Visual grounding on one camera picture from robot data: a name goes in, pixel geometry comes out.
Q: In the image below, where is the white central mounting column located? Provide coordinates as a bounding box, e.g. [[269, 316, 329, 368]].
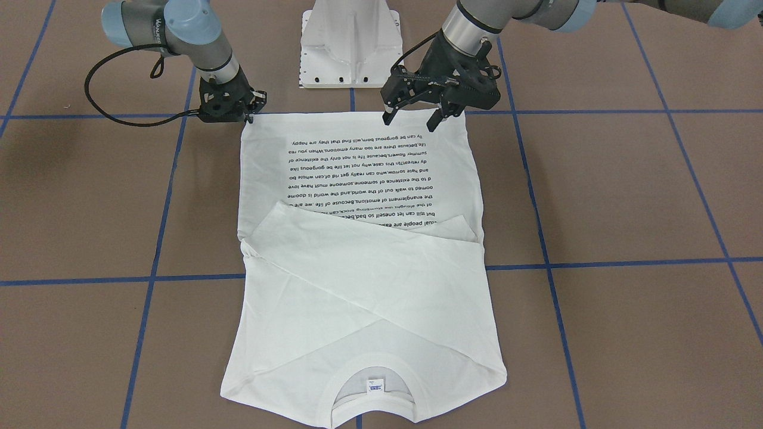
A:
[[299, 1, 402, 89]]

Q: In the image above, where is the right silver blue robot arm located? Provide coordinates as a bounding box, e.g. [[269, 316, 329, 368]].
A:
[[85, 1, 267, 126]]

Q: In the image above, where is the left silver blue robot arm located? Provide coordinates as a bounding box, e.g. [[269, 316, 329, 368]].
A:
[[381, 1, 597, 131]]

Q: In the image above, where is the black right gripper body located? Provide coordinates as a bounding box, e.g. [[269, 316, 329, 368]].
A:
[[197, 75, 268, 123]]

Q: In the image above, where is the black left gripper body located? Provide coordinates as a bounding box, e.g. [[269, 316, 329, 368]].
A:
[[381, 32, 501, 114]]

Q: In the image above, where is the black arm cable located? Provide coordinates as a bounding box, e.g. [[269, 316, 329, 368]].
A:
[[84, 43, 203, 128]]

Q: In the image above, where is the white long-sleeve printed shirt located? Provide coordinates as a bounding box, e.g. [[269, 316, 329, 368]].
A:
[[220, 110, 507, 428]]

